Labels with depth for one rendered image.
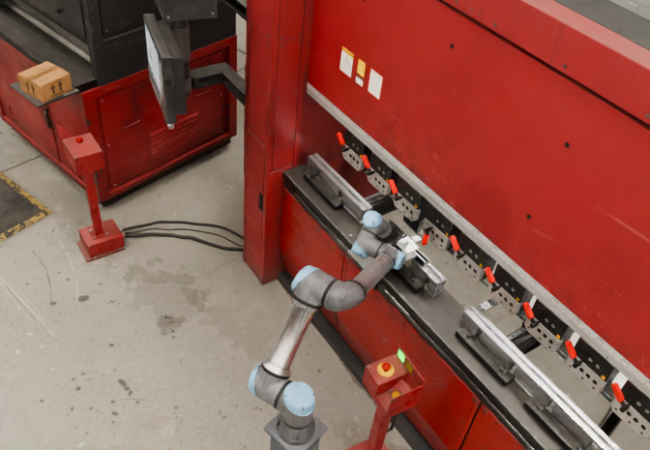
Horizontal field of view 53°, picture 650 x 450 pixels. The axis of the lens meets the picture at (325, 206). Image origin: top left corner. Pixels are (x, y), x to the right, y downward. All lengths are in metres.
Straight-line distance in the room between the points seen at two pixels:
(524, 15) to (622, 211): 0.67
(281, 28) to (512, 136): 1.25
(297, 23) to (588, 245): 1.64
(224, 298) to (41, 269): 1.14
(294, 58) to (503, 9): 1.27
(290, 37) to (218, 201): 1.86
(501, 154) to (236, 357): 2.04
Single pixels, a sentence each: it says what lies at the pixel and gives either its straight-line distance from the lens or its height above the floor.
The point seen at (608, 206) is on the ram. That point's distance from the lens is 2.19.
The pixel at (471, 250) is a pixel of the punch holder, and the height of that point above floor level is 1.30.
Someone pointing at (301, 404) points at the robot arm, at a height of 1.00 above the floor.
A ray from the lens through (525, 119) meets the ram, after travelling 2.29.
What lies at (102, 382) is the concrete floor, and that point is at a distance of 3.80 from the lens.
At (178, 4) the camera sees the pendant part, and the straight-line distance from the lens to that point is 3.01.
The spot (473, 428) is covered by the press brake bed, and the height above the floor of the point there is 0.59.
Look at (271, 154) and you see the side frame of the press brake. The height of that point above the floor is 1.02.
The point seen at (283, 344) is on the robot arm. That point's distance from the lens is 2.49.
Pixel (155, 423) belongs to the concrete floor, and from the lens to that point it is 3.62.
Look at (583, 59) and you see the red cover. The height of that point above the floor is 2.23.
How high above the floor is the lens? 3.10
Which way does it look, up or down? 41 degrees down
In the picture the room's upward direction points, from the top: 7 degrees clockwise
